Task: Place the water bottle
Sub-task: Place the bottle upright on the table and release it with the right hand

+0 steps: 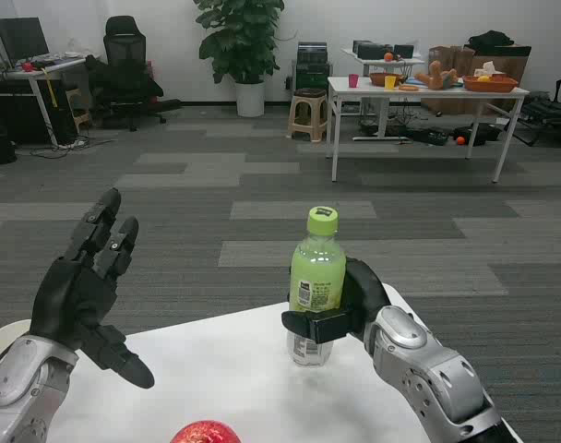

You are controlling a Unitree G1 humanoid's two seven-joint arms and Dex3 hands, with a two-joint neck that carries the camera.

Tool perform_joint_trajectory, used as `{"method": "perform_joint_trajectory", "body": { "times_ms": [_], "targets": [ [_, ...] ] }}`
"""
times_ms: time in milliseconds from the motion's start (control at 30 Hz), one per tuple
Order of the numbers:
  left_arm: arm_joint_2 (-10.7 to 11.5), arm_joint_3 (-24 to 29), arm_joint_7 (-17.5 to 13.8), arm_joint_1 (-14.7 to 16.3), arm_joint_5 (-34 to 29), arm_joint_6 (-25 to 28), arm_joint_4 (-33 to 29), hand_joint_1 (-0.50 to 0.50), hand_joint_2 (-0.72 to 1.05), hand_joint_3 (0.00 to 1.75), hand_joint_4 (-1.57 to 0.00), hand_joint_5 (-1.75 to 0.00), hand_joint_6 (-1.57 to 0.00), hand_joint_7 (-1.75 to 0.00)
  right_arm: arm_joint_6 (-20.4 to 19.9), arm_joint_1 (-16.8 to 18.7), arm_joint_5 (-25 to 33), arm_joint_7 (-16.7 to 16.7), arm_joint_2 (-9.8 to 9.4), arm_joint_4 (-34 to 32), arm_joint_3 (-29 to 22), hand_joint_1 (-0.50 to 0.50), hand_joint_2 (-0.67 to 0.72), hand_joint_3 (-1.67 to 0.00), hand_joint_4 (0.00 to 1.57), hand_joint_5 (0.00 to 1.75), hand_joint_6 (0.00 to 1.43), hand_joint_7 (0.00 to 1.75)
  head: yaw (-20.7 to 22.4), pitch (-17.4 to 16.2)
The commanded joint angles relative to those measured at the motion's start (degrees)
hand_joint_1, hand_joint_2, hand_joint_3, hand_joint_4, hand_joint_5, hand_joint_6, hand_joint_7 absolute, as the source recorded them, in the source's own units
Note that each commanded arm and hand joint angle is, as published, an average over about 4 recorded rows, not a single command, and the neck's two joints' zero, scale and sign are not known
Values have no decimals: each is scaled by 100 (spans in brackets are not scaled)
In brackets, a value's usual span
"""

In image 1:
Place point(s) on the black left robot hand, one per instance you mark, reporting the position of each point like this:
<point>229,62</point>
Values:
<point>70,295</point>

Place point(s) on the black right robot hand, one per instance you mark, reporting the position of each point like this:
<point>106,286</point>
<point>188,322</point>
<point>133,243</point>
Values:
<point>354,304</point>

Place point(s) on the green drink bottle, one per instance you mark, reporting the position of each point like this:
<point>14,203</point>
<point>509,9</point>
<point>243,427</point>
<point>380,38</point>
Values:
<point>318,272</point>

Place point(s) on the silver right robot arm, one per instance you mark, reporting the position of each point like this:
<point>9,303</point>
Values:
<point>428,374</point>

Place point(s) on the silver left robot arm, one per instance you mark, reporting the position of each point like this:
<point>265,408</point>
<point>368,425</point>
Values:
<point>20,387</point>

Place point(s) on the red apple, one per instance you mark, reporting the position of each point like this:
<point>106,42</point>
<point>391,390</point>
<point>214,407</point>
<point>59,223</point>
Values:
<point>206,432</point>

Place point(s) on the orange ball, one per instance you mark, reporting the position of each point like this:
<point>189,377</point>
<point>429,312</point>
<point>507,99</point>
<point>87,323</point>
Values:
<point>459,140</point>

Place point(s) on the beige plastic stool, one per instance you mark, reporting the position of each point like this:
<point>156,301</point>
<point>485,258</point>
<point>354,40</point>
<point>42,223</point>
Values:
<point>308,114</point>

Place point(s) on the white folding table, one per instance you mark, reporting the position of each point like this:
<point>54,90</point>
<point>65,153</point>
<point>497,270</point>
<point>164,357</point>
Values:
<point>423,111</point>

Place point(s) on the white desk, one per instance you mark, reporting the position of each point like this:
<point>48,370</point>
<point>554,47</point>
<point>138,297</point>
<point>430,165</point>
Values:
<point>31,87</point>

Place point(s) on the pink plastic cup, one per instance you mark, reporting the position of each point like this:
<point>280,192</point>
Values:
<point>353,80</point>

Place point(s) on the yellow plastic cup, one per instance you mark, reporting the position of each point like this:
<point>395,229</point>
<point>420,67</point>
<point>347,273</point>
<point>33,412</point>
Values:
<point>390,82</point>

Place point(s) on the small orange basket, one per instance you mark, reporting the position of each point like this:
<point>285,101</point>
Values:
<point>385,79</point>

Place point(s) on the black office chair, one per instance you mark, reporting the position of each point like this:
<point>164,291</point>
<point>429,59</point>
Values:
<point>126,74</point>

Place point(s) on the small red object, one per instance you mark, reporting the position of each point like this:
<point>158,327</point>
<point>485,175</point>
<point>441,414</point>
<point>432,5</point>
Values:
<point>27,67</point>

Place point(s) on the black crate stack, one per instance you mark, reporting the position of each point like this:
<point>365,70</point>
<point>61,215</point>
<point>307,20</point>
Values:
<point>313,64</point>

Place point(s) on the orange plush toy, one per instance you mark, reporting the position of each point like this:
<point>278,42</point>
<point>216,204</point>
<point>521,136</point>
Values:
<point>438,74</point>

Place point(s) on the small white table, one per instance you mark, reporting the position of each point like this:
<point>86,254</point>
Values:
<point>382,57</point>

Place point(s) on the orange fruit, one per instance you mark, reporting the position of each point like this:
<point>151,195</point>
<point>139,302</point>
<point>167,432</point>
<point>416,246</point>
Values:
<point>388,56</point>

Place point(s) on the large orange basket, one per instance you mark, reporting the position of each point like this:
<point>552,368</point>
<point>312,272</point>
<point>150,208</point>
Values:
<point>489,83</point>

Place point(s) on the black computer monitor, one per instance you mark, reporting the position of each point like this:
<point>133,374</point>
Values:
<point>21,39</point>

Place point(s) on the black folding chair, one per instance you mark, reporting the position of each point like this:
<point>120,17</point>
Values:
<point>545,113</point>

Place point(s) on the brown cardboard box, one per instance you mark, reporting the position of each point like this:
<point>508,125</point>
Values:
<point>497,64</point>

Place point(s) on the potted green plant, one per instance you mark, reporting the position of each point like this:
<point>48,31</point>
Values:
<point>241,41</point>

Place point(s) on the black bag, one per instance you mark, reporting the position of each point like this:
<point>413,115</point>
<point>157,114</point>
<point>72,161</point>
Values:
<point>490,39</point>

